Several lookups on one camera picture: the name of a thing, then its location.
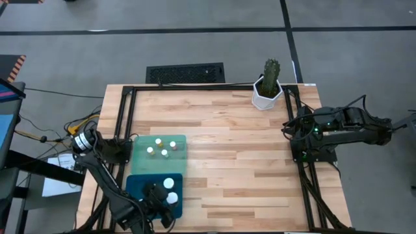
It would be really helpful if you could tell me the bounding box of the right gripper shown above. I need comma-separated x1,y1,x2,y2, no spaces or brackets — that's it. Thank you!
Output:
281,109,321,137

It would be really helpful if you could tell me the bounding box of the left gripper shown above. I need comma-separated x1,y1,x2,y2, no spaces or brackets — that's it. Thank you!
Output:
144,183,179,229

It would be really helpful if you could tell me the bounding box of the dark blue plastic bin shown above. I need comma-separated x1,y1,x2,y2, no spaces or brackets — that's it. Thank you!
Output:
125,173,184,220

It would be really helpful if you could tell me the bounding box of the translucent green plastic bin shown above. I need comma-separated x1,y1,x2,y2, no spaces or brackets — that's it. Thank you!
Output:
131,135,189,176

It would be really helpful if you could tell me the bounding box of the white hexagonal plant pot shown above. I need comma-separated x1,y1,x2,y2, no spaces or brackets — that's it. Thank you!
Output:
252,75,284,111

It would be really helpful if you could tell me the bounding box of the green cactus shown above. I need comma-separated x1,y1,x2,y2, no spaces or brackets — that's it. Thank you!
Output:
261,58,281,98

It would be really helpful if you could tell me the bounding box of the white paper sheet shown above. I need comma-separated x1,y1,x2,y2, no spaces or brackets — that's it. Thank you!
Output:
42,152,85,198

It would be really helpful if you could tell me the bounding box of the black floor vent grate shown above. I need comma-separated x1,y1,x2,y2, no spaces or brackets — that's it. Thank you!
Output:
145,62,226,85

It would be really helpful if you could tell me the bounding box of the grey equipment stand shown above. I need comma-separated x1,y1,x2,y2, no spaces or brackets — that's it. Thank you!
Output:
391,110,416,137

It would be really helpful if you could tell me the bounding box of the black metal stand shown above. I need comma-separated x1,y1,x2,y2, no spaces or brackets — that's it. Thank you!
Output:
0,149,85,234

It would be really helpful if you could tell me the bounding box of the monitor with blue screen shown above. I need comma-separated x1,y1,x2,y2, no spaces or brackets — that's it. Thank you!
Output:
0,77,27,170

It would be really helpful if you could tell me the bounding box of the hazard striped floor mat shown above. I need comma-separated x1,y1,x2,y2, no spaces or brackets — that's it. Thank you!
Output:
0,54,27,84

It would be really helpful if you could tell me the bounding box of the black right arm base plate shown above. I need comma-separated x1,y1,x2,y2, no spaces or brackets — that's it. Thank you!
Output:
290,136,338,163

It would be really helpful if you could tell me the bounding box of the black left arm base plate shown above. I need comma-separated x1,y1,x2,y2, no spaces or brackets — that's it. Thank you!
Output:
96,138,133,164

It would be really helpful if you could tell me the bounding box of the black aluminium table frame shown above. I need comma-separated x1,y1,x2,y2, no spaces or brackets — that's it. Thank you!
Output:
76,83,354,234

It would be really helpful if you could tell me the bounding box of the yellow cable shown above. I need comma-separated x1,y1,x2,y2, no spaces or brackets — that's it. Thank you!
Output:
14,113,101,144

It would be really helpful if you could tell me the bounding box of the black floor cable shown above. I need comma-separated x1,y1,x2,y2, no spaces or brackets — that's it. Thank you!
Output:
24,87,105,99

